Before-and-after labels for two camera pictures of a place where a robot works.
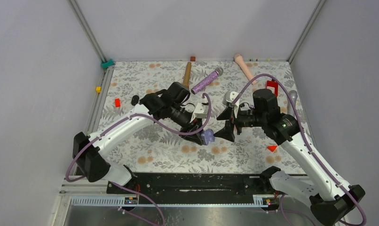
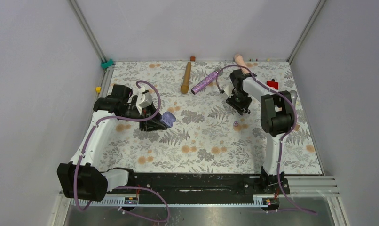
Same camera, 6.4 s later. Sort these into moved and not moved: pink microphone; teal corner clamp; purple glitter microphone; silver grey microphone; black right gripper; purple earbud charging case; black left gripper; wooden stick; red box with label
Moved: purple earbud charging case; black right gripper; black left gripper
Not moved: silver grey microphone; red box with label; pink microphone; wooden stick; teal corner clamp; purple glitter microphone
